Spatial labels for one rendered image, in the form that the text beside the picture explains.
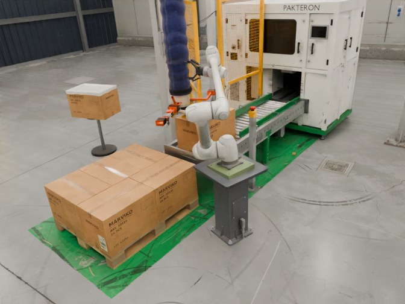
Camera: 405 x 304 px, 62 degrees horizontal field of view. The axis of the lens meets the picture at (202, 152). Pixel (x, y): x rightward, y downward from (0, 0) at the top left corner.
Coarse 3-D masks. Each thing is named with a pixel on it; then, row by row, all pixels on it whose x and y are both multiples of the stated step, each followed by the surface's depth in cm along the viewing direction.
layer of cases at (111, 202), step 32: (128, 160) 377; (160, 160) 373; (64, 192) 324; (96, 192) 321; (128, 192) 318; (160, 192) 328; (192, 192) 370; (64, 224) 342; (96, 224) 290; (128, 224) 305
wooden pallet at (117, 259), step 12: (192, 204) 375; (180, 216) 366; (60, 228) 355; (156, 228) 336; (168, 228) 351; (84, 240) 324; (144, 240) 334; (120, 252) 305; (132, 252) 320; (108, 264) 307; (120, 264) 309
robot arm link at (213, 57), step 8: (208, 48) 272; (216, 48) 273; (208, 56) 273; (216, 56) 271; (208, 64) 279; (216, 64) 267; (216, 72) 264; (216, 80) 263; (216, 88) 262; (216, 96) 256; (224, 96) 253
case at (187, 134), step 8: (232, 112) 390; (176, 120) 376; (184, 120) 368; (216, 120) 370; (224, 120) 382; (232, 120) 394; (176, 128) 382; (184, 128) 372; (192, 128) 364; (216, 128) 374; (224, 128) 386; (232, 128) 399; (184, 136) 377; (192, 136) 369; (216, 136) 378; (184, 144) 382; (192, 144) 374; (192, 152) 379
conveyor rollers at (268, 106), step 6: (264, 102) 534; (270, 102) 536; (276, 102) 530; (258, 108) 512; (264, 108) 507; (270, 108) 509; (276, 108) 504; (246, 114) 488; (258, 114) 485; (264, 114) 488; (240, 120) 473; (246, 120) 468; (240, 126) 454; (246, 126) 449; (240, 138) 416
